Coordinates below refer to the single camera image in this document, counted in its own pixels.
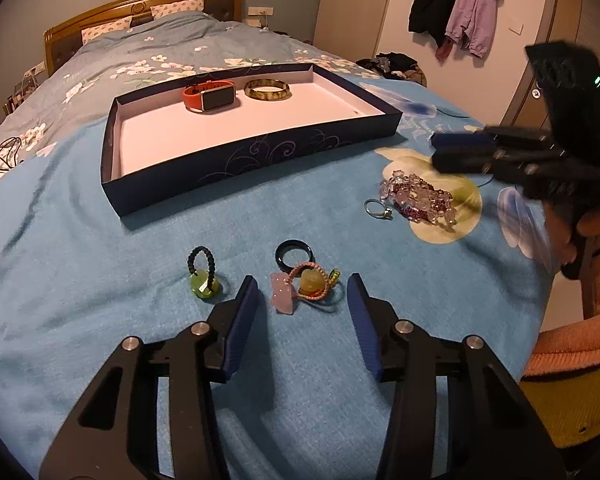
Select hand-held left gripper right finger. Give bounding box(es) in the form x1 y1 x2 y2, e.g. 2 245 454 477
346 273 566 480

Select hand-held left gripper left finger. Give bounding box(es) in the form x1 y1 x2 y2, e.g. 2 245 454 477
39 275 260 480

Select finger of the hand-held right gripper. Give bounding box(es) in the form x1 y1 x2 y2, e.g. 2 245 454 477
431 126 561 151
431 147 556 181

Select clear crystal chip bracelet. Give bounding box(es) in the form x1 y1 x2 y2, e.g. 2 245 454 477
379 171 456 226

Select green pendant black beaded cord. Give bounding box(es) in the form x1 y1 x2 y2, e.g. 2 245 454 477
187 246 224 301

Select pink stone charm orange cord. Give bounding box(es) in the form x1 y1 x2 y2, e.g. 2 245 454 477
271 262 342 315

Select black ring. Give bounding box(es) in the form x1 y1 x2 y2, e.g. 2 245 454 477
275 240 313 270

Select navy patterned tray box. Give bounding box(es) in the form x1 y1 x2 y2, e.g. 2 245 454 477
100 63 403 217

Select person's right hand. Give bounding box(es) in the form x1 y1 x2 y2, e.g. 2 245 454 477
544 204 579 269

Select pile of dark clothes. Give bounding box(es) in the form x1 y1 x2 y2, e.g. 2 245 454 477
355 51 428 86

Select wooden door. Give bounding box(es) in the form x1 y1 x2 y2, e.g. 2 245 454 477
500 0 600 133

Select purple jacket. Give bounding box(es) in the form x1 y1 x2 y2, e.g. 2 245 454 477
436 0 503 63

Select black jacket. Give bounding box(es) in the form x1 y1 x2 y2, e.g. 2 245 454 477
408 0 463 48

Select light blue blanket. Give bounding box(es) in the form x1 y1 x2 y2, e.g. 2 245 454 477
0 67 556 480

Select green brown bangle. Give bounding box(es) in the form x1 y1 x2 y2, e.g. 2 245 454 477
243 79 292 101

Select pink knit sweater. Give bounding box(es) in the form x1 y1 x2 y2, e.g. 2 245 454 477
522 310 600 378

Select yellow fabric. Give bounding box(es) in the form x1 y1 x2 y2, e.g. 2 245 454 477
519 367 600 453

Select blue floral duvet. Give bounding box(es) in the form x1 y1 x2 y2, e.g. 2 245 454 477
0 10 381 191

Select floral print pillow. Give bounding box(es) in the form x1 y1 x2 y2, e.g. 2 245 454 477
150 0 205 20
81 16 132 45

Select cluttered bedside table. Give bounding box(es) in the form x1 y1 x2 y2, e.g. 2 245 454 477
2 62 48 116

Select wooden bed headboard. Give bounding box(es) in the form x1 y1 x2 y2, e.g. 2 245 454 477
44 0 246 76

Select silver ring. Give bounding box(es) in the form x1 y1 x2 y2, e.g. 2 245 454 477
364 198 394 221

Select orange strap smartwatch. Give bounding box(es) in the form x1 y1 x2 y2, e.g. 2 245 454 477
182 80 237 114

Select black cables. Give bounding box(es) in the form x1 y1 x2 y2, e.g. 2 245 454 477
0 137 28 188

